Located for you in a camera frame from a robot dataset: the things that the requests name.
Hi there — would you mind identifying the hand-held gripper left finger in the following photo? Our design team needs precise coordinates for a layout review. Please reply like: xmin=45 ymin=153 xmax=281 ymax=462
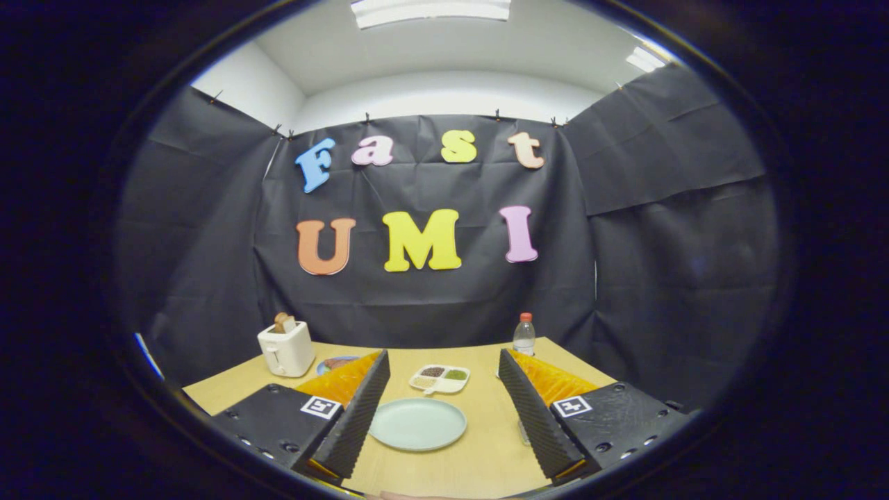
xmin=212 ymin=349 xmax=391 ymax=485

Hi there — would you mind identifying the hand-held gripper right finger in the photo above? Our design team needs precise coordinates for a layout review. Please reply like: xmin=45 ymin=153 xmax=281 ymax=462
xmin=498 ymin=347 xmax=695 ymax=483

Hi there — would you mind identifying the blue plate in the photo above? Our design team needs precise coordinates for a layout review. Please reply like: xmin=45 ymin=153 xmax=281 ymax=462
xmin=316 ymin=356 xmax=362 ymax=376

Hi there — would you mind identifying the pale green plate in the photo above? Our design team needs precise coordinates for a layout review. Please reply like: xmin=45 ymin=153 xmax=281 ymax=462
xmin=369 ymin=397 xmax=467 ymax=452

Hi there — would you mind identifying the clear bottle with red cap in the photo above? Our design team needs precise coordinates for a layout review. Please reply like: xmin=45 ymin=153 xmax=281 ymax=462
xmin=513 ymin=312 xmax=536 ymax=356

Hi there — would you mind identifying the white divided dish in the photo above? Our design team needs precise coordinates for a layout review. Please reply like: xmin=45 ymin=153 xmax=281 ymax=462
xmin=408 ymin=364 xmax=471 ymax=396

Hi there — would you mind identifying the cream toaster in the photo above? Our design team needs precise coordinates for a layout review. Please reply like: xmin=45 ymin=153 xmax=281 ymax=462
xmin=257 ymin=321 xmax=317 ymax=378

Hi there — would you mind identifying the black backdrop cloth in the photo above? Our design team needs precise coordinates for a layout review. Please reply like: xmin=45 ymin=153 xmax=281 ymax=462
xmin=115 ymin=62 xmax=782 ymax=410

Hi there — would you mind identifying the small ceiling light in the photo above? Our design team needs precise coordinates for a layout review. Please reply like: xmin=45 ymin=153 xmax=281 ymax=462
xmin=625 ymin=47 xmax=667 ymax=74

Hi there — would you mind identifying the long ceiling light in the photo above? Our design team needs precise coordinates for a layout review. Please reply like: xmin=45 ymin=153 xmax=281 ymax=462
xmin=349 ymin=0 xmax=513 ymax=30

